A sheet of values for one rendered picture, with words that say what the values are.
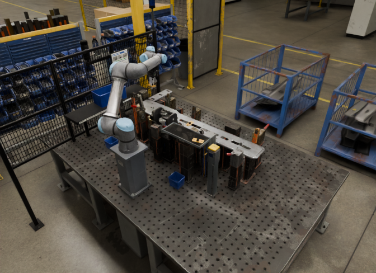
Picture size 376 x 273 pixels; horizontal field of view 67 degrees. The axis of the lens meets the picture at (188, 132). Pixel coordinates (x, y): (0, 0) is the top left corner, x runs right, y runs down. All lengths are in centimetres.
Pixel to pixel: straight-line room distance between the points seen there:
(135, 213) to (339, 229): 204
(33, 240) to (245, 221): 207
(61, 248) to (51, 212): 51
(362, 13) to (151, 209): 852
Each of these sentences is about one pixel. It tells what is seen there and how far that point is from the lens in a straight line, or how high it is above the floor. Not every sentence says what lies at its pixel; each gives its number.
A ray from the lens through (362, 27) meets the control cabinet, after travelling 975.
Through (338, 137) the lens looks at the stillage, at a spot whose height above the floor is 16.
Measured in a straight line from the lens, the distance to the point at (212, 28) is 573.
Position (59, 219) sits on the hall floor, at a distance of 336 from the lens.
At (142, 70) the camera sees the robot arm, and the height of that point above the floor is 161.
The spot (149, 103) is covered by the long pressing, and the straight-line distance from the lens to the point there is 296.
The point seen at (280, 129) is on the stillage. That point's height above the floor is 15.
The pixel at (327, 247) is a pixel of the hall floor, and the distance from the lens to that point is 312.
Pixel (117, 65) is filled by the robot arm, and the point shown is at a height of 164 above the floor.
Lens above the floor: 237
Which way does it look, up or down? 34 degrees down
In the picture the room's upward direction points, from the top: 1 degrees counter-clockwise
